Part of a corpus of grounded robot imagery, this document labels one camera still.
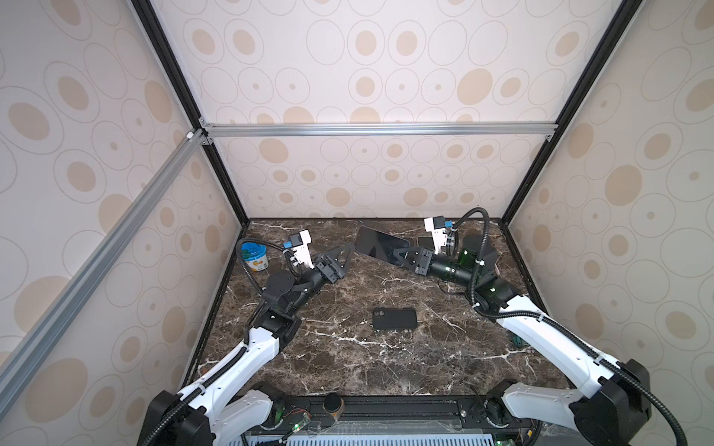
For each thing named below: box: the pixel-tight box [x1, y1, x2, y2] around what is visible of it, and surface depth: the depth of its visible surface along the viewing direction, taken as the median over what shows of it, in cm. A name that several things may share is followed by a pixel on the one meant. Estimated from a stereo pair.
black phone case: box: [371, 306, 419, 330], surface depth 94 cm
